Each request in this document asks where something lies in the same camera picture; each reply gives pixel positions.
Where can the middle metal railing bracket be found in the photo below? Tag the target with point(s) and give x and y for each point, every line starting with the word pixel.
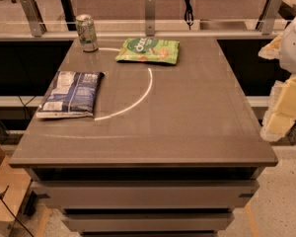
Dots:
pixel 150 18

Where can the right metal railing bracket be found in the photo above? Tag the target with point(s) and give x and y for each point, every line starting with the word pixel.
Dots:
pixel 267 19

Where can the grey table drawer cabinet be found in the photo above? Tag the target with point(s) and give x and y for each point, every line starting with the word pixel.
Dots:
pixel 153 208

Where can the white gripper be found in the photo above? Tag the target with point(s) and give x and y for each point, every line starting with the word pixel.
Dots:
pixel 295 46

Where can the metal railing bracket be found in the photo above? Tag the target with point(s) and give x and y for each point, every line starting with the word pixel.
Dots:
pixel 267 19
pixel 150 18
pixel 34 17

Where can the green soda can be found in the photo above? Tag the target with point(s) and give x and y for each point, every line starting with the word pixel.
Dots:
pixel 86 33

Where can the left metal railing bracket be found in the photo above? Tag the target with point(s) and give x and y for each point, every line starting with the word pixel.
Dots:
pixel 34 17

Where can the blue chip bag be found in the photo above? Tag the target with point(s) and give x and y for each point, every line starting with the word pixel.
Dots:
pixel 73 95

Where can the wooden furniture at left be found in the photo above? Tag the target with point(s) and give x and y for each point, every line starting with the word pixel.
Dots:
pixel 14 184

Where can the green chip bag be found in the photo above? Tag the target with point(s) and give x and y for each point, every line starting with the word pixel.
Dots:
pixel 149 50

